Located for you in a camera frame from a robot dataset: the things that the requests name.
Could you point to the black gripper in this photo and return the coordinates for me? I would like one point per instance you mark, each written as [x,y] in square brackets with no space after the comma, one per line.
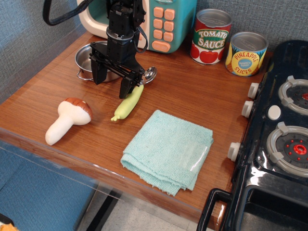
[118,56]

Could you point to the spoon with yellow-green handle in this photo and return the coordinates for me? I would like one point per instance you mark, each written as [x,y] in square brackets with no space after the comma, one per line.
[128,104]

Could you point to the small steel pot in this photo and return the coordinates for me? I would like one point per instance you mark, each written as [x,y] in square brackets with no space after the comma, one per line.
[83,61]

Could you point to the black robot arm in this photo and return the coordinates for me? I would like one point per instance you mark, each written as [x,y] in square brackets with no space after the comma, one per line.
[125,18]

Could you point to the light blue cloth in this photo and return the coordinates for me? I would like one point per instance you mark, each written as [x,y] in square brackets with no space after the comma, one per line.
[168,152]

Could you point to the toy mushroom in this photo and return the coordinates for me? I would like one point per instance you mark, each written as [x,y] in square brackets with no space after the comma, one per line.
[71,111]

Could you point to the teal toy microwave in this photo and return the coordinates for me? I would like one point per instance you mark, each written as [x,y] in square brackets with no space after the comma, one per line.
[166,23]

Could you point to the tomato sauce can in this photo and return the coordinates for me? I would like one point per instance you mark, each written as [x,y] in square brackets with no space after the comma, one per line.
[211,31]

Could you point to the pineapple slices can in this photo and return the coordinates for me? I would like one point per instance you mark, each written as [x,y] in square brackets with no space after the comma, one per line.
[246,53]

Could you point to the orange plush object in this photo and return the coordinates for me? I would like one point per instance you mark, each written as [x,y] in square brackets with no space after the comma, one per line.
[7,225]

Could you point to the black toy stove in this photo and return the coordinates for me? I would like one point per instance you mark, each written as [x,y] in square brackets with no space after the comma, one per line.
[270,179]

